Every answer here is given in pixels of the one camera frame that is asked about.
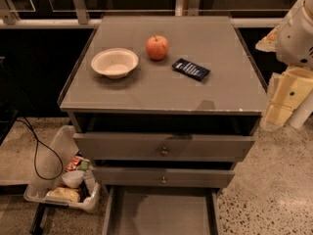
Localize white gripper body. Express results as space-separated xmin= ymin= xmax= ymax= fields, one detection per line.
xmin=276 ymin=8 xmax=313 ymax=69

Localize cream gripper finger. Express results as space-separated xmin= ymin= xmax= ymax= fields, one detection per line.
xmin=255 ymin=25 xmax=279 ymax=52
xmin=263 ymin=66 xmax=313 ymax=127

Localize blue rxbar blueberry wrapper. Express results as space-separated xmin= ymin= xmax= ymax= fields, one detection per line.
xmin=172 ymin=58 xmax=210 ymax=81

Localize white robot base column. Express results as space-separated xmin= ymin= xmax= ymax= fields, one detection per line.
xmin=288 ymin=90 xmax=313 ymax=129

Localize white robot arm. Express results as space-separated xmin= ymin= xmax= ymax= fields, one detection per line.
xmin=255 ymin=0 xmax=313 ymax=131

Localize grey drawer cabinet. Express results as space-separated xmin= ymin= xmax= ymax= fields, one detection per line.
xmin=57 ymin=15 xmax=269 ymax=189

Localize grey open bottom drawer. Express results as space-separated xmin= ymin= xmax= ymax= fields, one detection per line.
xmin=102 ymin=186 xmax=222 ymax=235

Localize grey top drawer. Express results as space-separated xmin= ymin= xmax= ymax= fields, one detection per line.
xmin=73 ymin=132 xmax=254 ymax=162

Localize grey middle drawer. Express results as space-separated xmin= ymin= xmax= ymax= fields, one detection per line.
xmin=93 ymin=167 xmax=235 ymax=188

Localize metal window railing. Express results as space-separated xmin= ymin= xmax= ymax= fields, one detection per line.
xmin=0 ymin=0 xmax=296 ymax=28

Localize red apple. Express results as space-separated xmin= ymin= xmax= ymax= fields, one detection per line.
xmin=146 ymin=35 xmax=169 ymax=61

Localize white paper bowl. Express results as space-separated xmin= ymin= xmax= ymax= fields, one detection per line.
xmin=91 ymin=48 xmax=139 ymax=79

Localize green snack packet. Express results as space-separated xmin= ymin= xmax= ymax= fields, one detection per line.
xmin=77 ymin=160 xmax=91 ymax=171

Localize red snack packet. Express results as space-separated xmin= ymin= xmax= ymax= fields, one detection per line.
xmin=66 ymin=157 xmax=81 ymax=171

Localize small white cup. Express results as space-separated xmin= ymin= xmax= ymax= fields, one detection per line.
xmin=62 ymin=170 xmax=84 ymax=188

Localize clear plastic bin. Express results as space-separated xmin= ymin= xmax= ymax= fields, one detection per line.
xmin=23 ymin=125 xmax=100 ymax=212

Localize yellow snack bag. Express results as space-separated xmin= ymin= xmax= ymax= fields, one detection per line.
xmin=47 ymin=187 xmax=80 ymax=203

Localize black cable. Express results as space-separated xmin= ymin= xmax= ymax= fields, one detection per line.
xmin=15 ymin=116 xmax=65 ymax=181

